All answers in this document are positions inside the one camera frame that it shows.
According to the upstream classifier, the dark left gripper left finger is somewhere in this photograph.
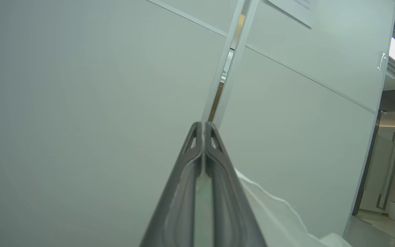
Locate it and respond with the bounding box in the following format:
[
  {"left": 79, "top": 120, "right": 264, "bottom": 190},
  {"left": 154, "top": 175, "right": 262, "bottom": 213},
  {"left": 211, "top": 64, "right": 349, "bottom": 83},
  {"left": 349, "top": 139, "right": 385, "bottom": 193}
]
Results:
[{"left": 139, "top": 121, "right": 205, "bottom": 247}]

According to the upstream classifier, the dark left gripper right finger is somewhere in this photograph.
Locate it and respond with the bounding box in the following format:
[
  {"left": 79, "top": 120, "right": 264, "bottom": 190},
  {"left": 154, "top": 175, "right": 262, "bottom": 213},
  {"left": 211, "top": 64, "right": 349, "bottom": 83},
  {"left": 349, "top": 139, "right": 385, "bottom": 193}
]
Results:
[{"left": 203, "top": 121, "right": 267, "bottom": 247}]

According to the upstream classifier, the red and white T-shirt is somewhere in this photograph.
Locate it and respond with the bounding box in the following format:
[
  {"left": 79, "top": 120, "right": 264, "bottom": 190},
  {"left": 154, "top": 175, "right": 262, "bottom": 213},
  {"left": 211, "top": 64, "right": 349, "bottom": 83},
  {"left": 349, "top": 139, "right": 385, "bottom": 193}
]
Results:
[{"left": 234, "top": 168, "right": 354, "bottom": 247}]

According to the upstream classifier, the white paper notice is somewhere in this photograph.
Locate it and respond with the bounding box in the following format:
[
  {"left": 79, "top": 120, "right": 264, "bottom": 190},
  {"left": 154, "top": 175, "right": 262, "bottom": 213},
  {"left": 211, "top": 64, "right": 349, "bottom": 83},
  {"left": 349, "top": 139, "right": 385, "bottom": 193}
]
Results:
[{"left": 264, "top": 0, "right": 319, "bottom": 28}]

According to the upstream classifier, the grey partition post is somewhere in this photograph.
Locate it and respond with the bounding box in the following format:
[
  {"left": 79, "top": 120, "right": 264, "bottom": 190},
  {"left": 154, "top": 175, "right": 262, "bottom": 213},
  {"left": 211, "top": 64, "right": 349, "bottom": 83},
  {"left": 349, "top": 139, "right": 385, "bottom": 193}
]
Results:
[
  {"left": 214, "top": 0, "right": 260, "bottom": 129},
  {"left": 201, "top": 0, "right": 248, "bottom": 123}
]

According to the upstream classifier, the glass door with handle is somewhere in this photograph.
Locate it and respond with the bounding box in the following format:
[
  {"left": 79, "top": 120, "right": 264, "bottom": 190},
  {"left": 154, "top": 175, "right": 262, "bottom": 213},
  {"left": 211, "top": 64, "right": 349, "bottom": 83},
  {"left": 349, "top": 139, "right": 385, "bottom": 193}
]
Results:
[{"left": 376, "top": 132, "right": 395, "bottom": 210}]

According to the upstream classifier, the clear wall hook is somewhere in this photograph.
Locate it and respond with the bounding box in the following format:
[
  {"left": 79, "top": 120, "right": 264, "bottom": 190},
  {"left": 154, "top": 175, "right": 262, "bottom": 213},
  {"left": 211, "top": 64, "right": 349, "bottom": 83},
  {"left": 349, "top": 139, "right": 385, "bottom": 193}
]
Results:
[{"left": 377, "top": 51, "right": 388, "bottom": 71}]

